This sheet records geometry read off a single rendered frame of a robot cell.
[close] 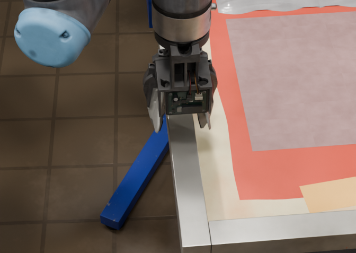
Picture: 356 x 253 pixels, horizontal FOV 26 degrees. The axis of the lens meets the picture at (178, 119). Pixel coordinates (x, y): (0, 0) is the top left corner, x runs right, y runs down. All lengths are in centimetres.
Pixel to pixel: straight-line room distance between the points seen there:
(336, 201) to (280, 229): 12
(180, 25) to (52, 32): 20
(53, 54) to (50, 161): 157
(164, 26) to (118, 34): 182
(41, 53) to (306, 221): 42
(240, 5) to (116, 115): 118
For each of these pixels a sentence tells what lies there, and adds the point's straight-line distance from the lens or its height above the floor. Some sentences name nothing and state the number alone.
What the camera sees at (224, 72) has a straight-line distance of 126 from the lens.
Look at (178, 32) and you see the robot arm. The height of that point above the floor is 120.
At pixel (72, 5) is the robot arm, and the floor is 132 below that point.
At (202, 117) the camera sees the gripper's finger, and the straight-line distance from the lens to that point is 113.
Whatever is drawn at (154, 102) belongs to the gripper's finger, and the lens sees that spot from 110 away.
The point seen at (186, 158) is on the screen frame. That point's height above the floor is 99.
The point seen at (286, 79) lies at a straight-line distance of 125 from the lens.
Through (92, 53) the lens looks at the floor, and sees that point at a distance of 270.
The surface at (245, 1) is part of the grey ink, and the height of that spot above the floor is 96.
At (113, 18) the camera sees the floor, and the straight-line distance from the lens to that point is 284.
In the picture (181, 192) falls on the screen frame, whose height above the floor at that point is 99.
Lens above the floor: 183
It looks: 48 degrees down
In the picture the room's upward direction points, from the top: straight up
